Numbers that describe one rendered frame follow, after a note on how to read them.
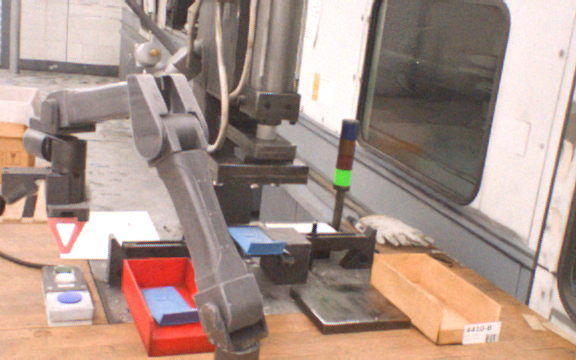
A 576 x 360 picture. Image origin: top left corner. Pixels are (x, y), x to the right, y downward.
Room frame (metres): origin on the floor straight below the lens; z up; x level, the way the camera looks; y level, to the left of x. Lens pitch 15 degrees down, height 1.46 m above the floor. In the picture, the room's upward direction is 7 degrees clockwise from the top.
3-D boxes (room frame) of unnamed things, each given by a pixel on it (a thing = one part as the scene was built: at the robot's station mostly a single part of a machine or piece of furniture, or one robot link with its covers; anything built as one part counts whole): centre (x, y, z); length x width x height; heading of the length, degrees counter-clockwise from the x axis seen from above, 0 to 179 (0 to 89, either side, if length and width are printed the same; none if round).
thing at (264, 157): (1.44, 0.08, 1.22); 0.26 x 0.18 x 0.30; 23
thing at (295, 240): (1.38, 0.04, 0.98); 0.20 x 0.10 x 0.01; 113
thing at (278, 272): (1.38, 0.04, 0.94); 0.20 x 0.10 x 0.07; 113
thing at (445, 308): (1.31, -0.30, 0.93); 0.25 x 0.13 x 0.08; 23
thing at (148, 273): (1.15, 0.16, 0.93); 0.25 x 0.12 x 0.06; 23
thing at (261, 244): (1.34, 0.04, 1.00); 0.15 x 0.07 x 0.03; 23
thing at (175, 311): (1.18, 0.17, 0.92); 0.15 x 0.07 x 0.03; 30
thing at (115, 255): (1.29, 0.27, 0.95); 0.06 x 0.03 x 0.09; 113
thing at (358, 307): (1.27, -0.14, 0.91); 0.17 x 0.16 x 0.02; 113
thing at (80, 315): (1.12, 0.32, 0.90); 0.07 x 0.07 x 0.06; 23
